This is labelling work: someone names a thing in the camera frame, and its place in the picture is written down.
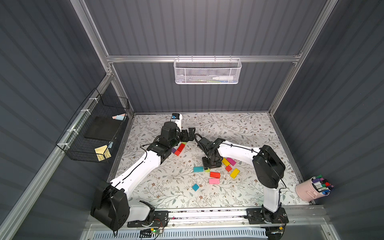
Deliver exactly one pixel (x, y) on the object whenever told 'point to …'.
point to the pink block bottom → (214, 181)
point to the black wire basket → (72, 140)
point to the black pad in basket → (103, 128)
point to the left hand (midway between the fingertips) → (189, 129)
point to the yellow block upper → (225, 162)
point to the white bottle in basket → (223, 78)
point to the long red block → (181, 147)
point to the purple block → (173, 150)
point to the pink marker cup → (305, 191)
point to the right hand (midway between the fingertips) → (207, 169)
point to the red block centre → (215, 174)
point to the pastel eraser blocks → (120, 117)
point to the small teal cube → (195, 187)
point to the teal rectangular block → (198, 169)
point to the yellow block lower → (234, 173)
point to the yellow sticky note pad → (103, 153)
